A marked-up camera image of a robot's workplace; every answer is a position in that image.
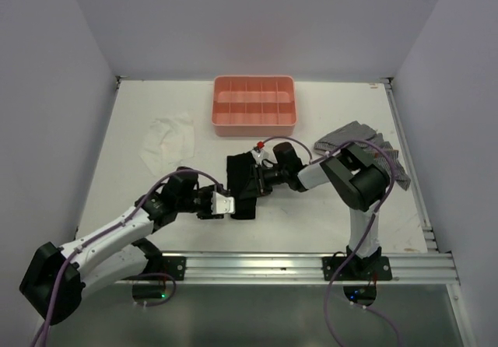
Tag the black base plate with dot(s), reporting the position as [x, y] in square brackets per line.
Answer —
[376, 267]
[171, 267]

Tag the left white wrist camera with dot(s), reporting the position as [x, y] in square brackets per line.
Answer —
[222, 205]

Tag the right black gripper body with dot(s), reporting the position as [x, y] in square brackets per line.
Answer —
[268, 177]

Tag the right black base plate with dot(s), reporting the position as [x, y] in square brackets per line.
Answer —
[376, 267]

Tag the aluminium mounting rail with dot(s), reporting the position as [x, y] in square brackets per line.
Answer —
[259, 268]

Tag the white underwear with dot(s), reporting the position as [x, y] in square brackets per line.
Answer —
[168, 141]

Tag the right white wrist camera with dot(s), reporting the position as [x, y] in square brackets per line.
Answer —
[259, 154]

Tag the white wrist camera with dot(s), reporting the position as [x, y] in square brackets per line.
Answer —
[259, 154]
[222, 205]

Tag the grey striped underwear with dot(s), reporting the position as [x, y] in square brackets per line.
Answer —
[364, 133]

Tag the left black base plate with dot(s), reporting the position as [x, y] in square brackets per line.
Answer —
[171, 267]

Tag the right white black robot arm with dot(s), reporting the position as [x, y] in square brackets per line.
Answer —
[359, 181]

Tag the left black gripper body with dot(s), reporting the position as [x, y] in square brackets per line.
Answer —
[201, 201]

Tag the black underwear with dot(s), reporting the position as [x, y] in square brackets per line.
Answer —
[244, 209]

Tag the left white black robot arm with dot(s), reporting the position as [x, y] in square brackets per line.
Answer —
[58, 278]

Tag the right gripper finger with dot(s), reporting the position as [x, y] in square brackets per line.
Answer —
[247, 164]
[250, 190]

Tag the pink divided plastic tray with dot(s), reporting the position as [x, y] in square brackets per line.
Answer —
[254, 105]

